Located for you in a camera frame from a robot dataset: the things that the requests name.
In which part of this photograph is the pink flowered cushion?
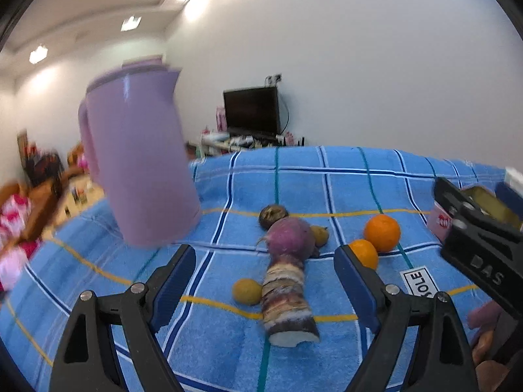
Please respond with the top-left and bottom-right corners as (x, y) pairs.
(0, 194), (42, 290)

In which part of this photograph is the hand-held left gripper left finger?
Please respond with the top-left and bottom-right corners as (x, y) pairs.
(49, 244), (197, 392)

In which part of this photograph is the white cup with blue print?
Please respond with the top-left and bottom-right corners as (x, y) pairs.
(496, 167), (523, 203)

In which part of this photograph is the white television stand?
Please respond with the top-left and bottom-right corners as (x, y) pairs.
(200, 131), (305, 158)

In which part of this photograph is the large orange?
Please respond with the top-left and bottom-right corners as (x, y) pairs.
(363, 214), (401, 253)

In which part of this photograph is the purple plastic pitcher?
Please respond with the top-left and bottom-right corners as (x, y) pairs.
(77, 55), (202, 248)

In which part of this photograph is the pink metal tin box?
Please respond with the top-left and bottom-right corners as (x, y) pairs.
(427, 185), (523, 246)

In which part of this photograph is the dark wooden shelf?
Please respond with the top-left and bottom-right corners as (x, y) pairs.
(17, 130), (62, 184)

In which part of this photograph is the brown ringed taro piece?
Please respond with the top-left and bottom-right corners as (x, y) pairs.
(261, 253), (321, 348)

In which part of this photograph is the yellow-brown longan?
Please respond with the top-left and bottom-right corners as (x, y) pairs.
(311, 225), (329, 248)
(232, 278), (262, 305)

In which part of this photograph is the small orange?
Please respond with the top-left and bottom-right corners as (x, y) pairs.
(348, 239), (379, 271)

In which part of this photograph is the blue checkered blanket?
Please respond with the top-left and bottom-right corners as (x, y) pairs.
(0, 146), (523, 392)

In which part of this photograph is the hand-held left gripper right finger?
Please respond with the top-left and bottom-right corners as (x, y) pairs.
(334, 245), (479, 392)

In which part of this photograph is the person's right hand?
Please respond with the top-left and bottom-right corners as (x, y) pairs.
(468, 301), (523, 392)

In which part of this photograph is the black television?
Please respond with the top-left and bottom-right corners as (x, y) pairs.
(223, 87), (282, 135)

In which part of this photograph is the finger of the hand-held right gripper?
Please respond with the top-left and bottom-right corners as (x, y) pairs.
(433, 177), (523, 250)

